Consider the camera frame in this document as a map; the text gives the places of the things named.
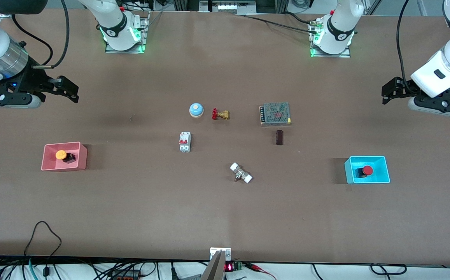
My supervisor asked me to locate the yellow push button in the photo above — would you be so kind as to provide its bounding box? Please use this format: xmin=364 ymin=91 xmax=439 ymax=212
xmin=55 ymin=150 xmax=76 ymax=164

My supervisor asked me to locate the pink plastic bin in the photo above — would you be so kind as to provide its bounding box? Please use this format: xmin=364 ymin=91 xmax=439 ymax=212
xmin=41 ymin=142 xmax=88 ymax=172

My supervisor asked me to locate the cyan plastic bin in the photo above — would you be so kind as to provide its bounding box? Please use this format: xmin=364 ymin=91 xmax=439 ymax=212
xmin=344 ymin=156 xmax=391 ymax=184

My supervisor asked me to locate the metal mesh power supply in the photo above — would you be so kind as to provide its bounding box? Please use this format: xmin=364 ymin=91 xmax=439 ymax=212
xmin=259 ymin=102 xmax=292 ymax=126

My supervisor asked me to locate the white circuit breaker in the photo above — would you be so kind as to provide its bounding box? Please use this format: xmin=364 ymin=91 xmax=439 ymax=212
xmin=179 ymin=132 xmax=191 ymax=153

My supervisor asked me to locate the white capped pipe fitting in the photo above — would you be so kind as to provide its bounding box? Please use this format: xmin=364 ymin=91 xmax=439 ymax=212
xmin=230 ymin=162 xmax=253 ymax=184

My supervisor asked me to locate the silver electronics box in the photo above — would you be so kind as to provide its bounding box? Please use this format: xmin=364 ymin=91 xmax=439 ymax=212
xmin=200 ymin=0 xmax=256 ymax=14

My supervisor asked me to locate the red clip lead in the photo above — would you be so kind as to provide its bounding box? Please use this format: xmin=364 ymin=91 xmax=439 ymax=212
xmin=246 ymin=262 xmax=277 ymax=280

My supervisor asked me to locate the grey metal pole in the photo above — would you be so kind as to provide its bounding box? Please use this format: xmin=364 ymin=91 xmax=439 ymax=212
xmin=201 ymin=250 xmax=226 ymax=280

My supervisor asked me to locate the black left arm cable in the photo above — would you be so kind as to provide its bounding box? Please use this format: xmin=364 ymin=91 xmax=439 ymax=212
xmin=396 ymin=0 xmax=419 ymax=95

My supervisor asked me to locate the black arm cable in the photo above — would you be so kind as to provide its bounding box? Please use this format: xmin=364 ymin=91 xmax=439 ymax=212
xmin=12 ymin=0 xmax=70 ymax=70
xmin=396 ymin=0 xmax=419 ymax=95

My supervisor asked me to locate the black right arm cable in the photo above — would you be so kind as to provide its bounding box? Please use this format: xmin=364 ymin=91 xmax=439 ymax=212
xmin=12 ymin=0 xmax=70 ymax=70

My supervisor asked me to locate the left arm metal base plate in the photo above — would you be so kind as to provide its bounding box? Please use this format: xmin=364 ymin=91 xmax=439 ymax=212
xmin=310 ymin=19 xmax=352 ymax=59

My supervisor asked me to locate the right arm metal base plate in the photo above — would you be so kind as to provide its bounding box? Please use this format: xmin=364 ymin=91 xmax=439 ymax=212
xmin=105 ymin=12 xmax=150 ymax=54

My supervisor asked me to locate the long black table cable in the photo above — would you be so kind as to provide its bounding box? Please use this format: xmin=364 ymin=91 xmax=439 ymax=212
xmin=240 ymin=15 xmax=319 ymax=35

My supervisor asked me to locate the thin black looped cable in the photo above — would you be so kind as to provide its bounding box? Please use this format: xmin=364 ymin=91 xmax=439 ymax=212
xmin=23 ymin=221 xmax=63 ymax=277

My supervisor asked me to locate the black coiled cable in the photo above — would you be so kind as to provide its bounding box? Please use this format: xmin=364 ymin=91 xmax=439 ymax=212
xmin=370 ymin=263 xmax=407 ymax=276

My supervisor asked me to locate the silver mounting bracket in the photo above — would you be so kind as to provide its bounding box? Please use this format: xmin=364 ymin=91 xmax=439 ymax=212
xmin=209 ymin=247 xmax=232 ymax=262

